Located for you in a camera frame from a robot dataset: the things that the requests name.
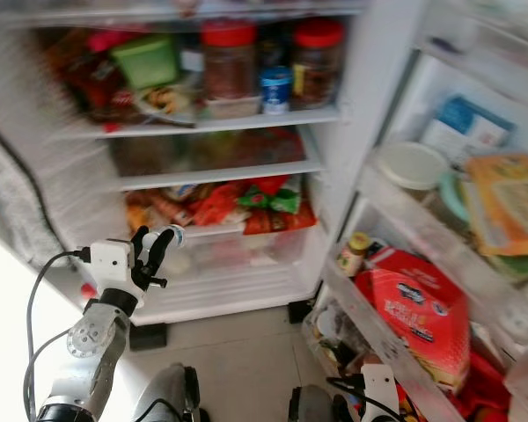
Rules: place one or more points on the black fridge foot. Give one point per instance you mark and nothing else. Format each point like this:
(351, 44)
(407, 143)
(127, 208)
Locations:
(148, 337)
(301, 312)

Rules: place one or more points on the white fridge body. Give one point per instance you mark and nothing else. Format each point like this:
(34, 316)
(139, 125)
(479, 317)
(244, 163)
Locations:
(229, 286)

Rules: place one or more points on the clear fridge drawer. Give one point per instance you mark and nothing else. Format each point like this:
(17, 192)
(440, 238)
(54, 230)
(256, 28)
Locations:
(211, 154)

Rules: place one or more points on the grey quilted fridge cover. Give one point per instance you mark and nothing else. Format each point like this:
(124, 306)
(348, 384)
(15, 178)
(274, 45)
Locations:
(18, 207)

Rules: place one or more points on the orange snack packet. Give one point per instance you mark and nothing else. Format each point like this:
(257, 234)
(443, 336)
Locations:
(154, 214)

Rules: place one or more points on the grey appliance with red button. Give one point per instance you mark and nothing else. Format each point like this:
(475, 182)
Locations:
(89, 292)

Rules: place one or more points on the red snack packet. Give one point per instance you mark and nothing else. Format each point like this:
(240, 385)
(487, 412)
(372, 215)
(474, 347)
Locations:
(216, 204)

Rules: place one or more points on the red printed box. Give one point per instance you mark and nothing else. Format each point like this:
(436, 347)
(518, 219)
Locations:
(409, 312)

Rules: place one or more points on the green snack packet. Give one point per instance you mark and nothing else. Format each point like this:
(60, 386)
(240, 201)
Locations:
(268, 200)

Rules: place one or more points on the red plastic bag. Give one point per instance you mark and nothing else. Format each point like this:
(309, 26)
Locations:
(484, 396)

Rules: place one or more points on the small yellow-lidded jar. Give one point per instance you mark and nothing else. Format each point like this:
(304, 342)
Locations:
(354, 255)

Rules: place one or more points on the red brown snack bag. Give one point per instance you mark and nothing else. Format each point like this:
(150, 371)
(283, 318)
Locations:
(84, 83)

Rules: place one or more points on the green plastic container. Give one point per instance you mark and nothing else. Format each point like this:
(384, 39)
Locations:
(145, 63)

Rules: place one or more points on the red-lidded brown jar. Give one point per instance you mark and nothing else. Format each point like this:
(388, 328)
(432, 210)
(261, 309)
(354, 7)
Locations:
(229, 70)
(318, 70)

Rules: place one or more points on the blue white can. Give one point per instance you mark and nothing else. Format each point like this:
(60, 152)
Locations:
(274, 90)

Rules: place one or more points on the teal plastic bowl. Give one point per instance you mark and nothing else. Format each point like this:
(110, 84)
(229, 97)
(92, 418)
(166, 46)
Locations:
(450, 198)

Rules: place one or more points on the cream round lidded bowl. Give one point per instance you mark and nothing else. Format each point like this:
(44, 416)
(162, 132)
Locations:
(411, 164)

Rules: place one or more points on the yellow flat packet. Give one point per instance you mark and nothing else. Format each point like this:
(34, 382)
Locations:
(506, 207)

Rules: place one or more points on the blue white carton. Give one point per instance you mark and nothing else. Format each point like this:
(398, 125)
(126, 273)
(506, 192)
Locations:
(466, 127)

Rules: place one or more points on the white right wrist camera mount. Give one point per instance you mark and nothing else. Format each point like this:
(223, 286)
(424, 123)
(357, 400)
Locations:
(378, 391)

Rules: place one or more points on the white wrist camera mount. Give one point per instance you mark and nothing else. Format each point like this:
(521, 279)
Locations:
(378, 391)
(112, 264)

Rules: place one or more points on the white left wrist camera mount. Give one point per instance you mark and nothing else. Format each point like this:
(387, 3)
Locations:
(112, 264)

